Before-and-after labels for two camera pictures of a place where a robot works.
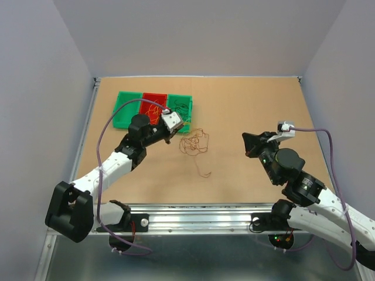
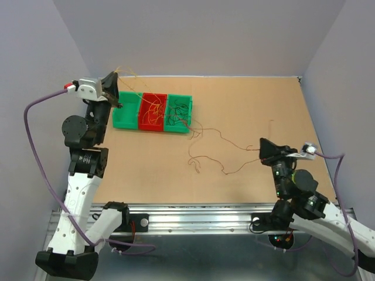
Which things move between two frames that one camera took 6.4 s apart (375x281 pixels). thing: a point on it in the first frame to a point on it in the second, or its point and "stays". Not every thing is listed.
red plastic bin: (153, 110) stays
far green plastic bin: (183, 104) stays
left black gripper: (169, 136) to (110, 88)
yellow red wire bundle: (194, 144) to (153, 115)
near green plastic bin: (122, 118) stays
